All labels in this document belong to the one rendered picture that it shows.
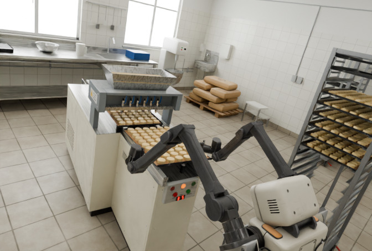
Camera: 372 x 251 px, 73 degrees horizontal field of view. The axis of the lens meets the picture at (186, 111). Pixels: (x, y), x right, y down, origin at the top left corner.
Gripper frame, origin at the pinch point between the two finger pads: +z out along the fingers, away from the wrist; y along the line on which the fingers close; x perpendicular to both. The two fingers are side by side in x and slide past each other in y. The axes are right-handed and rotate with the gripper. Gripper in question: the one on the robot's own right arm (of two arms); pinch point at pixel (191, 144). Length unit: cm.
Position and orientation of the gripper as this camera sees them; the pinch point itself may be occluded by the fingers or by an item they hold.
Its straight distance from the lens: 183.8
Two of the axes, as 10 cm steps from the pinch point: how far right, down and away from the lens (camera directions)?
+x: -2.3, 2.3, -9.5
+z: -9.6, -2.2, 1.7
